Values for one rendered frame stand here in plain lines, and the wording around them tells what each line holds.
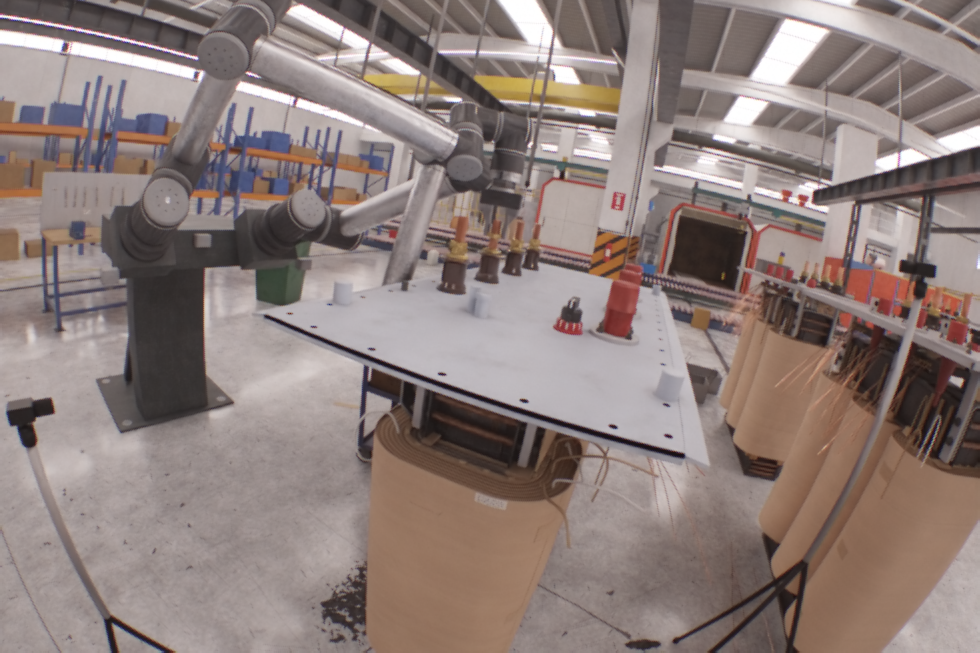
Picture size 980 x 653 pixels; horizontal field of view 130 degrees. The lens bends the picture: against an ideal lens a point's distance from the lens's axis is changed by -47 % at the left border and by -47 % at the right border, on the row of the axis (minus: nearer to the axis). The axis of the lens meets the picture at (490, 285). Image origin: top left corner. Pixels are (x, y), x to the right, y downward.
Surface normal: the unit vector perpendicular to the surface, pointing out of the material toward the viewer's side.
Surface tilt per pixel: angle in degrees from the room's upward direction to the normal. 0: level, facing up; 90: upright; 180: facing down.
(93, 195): 90
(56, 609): 0
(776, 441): 90
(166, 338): 90
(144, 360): 90
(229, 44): 133
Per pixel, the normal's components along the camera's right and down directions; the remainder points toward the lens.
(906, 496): -0.92, -0.10
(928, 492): -0.77, -0.02
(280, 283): -0.07, 0.24
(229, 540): 0.18, -0.97
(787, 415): -0.36, 0.11
